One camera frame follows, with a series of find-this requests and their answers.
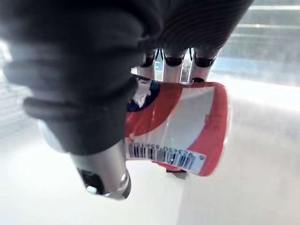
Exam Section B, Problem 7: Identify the red white gum container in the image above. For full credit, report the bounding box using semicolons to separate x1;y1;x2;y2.
125;80;234;176

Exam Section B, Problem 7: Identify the white shelf rack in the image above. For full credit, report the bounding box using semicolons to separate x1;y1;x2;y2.
212;0;300;77

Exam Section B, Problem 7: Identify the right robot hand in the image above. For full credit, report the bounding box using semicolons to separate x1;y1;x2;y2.
0;0;255;200

